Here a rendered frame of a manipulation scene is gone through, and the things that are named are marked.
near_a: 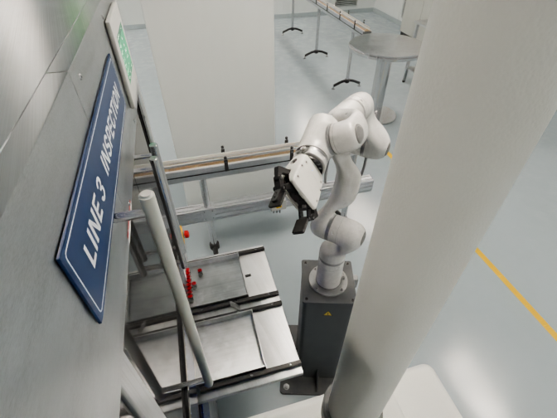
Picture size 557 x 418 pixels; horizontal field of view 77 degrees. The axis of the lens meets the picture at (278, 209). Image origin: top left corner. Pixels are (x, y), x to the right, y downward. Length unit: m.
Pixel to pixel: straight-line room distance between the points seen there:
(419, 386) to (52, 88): 0.80
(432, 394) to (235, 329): 0.97
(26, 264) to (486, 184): 0.34
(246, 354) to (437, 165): 1.40
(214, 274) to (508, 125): 1.66
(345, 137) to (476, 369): 2.19
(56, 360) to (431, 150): 0.34
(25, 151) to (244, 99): 2.51
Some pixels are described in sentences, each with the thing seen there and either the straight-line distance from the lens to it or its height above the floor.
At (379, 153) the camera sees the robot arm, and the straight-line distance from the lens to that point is 1.28.
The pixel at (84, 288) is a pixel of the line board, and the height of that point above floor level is 1.96.
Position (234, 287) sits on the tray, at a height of 0.88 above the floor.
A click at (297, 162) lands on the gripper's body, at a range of 0.79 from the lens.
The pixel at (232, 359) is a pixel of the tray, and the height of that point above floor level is 0.88.
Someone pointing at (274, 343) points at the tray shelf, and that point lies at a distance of 1.57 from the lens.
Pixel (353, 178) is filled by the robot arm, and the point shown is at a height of 1.48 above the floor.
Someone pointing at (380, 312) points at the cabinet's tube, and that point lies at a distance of 0.31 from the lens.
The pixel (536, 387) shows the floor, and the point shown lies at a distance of 2.92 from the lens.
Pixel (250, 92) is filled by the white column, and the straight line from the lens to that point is 2.84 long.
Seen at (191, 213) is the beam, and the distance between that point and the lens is 2.63.
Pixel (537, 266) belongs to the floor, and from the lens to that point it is 3.61.
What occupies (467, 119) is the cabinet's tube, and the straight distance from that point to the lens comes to 0.19.
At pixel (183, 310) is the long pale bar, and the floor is 1.61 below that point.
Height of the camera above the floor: 2.28
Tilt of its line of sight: 42 degrees down
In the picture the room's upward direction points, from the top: straight up
